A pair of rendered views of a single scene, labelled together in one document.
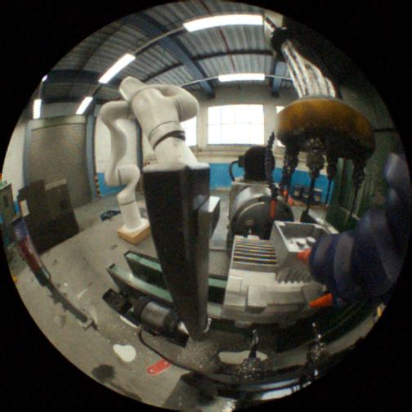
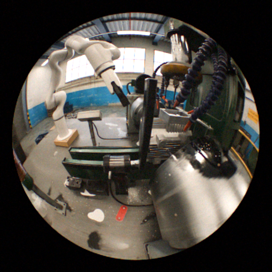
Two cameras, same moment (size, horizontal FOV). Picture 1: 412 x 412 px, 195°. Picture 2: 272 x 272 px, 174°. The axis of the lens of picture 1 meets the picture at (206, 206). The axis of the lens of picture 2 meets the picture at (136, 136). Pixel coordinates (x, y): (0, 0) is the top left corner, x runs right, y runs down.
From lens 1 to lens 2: 0.16 m
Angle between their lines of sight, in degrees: 25
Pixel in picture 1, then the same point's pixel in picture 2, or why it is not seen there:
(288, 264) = (170, 122)
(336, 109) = (185, 68)
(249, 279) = (155, 131)
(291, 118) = (168, 68)
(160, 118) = (105, 59)
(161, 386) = (130, 226)
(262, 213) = not seen: hidden behind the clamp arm
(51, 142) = not seen: outside the picture
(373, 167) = (206, 88)
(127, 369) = (105, 227)
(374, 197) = not seen: hidden behind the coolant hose
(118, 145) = (56, 78)
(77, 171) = (17, 112)
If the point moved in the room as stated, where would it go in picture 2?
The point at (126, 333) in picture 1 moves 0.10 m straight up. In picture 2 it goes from (90, 202) to (81, 195)
